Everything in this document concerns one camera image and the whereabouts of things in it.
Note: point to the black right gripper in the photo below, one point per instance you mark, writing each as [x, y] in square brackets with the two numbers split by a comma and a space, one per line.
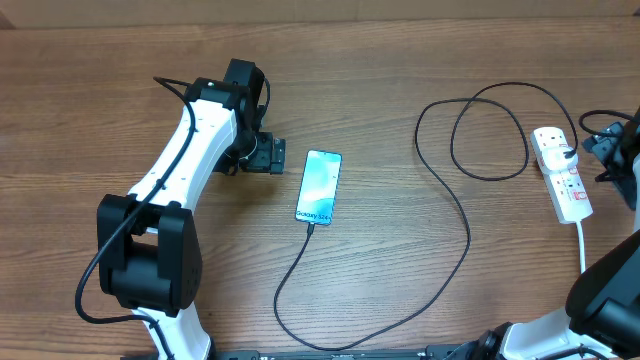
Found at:
[601, 147]

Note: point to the blue Galaxy S24 smartphone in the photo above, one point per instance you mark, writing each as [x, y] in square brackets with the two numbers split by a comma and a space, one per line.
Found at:
[317, 195]

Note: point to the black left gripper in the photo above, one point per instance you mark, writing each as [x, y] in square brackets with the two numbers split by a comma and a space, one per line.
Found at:
[267, 159]

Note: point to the white charger plug adapter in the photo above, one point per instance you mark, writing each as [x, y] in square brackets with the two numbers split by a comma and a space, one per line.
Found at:
[557, 159]

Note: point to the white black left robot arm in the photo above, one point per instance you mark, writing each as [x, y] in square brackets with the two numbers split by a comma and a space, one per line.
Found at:
[149, 255]

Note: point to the white power strip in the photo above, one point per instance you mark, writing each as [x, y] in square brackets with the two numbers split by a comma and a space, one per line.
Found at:
[566, 189]

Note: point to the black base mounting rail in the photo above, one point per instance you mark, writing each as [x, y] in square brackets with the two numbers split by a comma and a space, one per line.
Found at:
[325, 354]

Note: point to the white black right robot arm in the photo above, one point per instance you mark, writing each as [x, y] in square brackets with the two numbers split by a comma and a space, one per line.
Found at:
[600, 319]

